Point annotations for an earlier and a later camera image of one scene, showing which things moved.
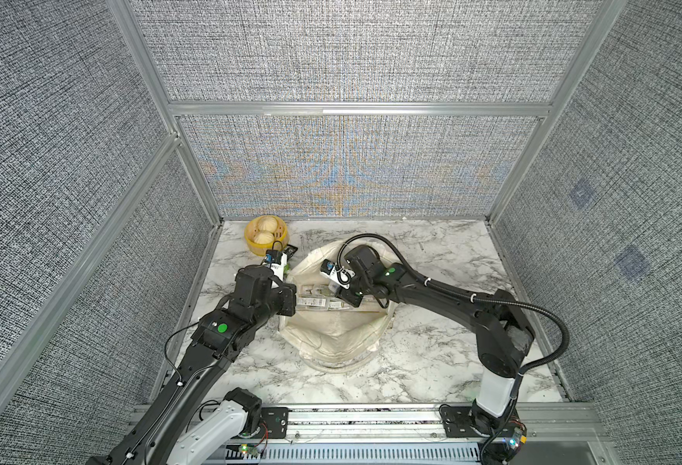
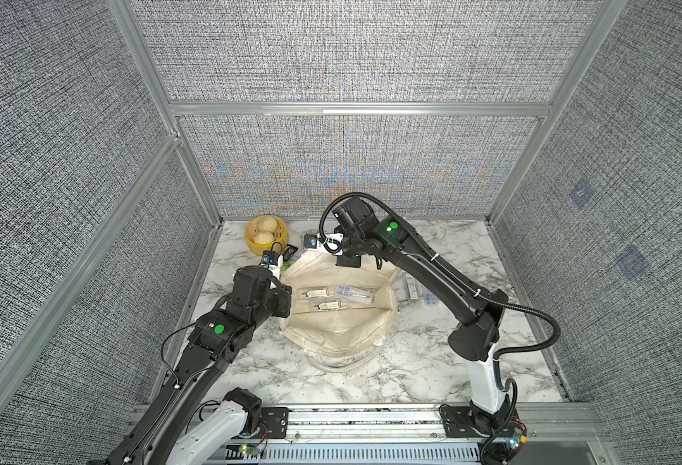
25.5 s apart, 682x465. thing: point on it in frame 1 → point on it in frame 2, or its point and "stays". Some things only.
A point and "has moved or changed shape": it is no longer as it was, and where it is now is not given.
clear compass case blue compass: [315, 302] has moved or changed shape
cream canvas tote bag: [335, 340] stays
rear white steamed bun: [267, 224] stays
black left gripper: [288, 293] stays
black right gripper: [343, 294] → [346, 261]
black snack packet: [290, 251] stays
